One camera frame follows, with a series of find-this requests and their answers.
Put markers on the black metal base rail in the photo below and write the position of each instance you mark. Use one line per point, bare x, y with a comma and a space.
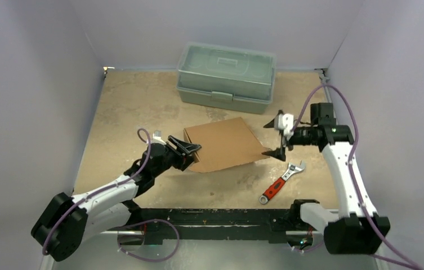
275, 226

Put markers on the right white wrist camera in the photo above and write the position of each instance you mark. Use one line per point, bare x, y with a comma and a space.
285, 125

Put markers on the brown cardboard box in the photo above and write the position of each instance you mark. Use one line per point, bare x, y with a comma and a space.
225, 144

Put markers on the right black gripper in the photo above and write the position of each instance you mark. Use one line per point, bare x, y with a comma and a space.
284, 138

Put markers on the red handled adjustable wrench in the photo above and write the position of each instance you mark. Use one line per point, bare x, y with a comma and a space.
274, 188

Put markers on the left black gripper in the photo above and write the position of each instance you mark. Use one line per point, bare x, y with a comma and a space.
182, 160

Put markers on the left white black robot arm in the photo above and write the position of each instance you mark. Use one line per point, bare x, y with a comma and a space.
67, 220

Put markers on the translucent green plastic toolbox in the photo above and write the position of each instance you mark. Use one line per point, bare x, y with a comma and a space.
226, 77

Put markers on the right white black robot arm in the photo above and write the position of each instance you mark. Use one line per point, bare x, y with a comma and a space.
357, 228

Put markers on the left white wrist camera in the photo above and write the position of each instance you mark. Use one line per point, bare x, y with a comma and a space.
157, 136

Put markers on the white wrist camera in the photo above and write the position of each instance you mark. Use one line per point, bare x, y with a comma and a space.
285, 125
157, 136

